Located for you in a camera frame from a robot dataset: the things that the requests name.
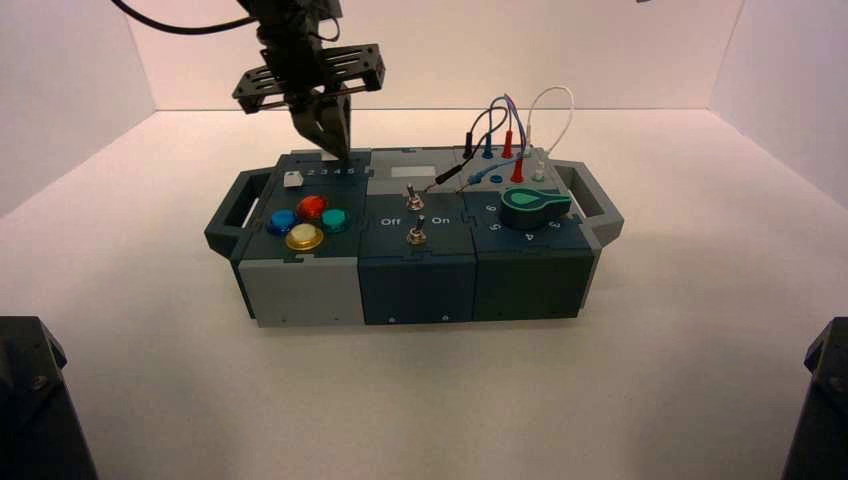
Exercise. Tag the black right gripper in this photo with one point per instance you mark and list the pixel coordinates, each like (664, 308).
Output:
(298, 66)

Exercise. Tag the white slider knob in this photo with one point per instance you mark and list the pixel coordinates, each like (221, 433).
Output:
(292, 179)

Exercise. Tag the red round push button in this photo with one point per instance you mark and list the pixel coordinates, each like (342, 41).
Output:
(311, 206)

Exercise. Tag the green round push button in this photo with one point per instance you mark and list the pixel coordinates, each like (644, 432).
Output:
(335, 220)

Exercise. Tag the white rectangular display window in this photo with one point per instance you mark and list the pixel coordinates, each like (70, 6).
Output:
(413, 171)

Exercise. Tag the blue round push button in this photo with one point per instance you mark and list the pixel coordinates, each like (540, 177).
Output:
(282, 221)

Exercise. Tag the yellow round push button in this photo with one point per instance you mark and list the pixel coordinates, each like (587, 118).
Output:
(304, 237)

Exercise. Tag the teal and grey control box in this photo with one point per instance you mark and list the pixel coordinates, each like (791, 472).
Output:
(417, 285)

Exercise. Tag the green rotary knob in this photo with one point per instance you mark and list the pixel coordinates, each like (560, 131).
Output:
(530, 206)

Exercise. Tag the metal toggle switch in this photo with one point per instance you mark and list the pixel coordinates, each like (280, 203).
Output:
(415, 199)
(416, 234)

